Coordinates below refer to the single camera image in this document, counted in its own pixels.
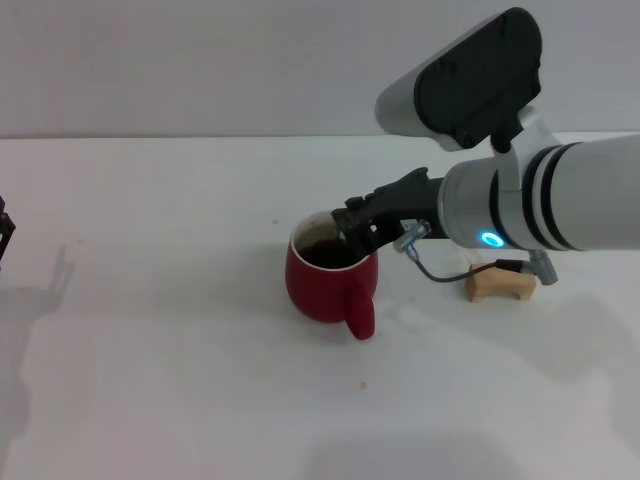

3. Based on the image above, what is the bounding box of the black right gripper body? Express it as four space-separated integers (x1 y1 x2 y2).
344 167 446 241

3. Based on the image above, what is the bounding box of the red ceramic cup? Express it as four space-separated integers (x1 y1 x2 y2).
284 209 379 342

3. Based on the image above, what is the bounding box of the dark coffee liquid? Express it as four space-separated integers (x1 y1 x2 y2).
299 237 362 269

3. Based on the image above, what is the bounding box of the light wooden bridge block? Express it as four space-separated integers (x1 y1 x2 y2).
465 262 537 304

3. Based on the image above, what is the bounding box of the grey cable with metal connectors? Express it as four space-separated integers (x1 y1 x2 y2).
394 218 559 287

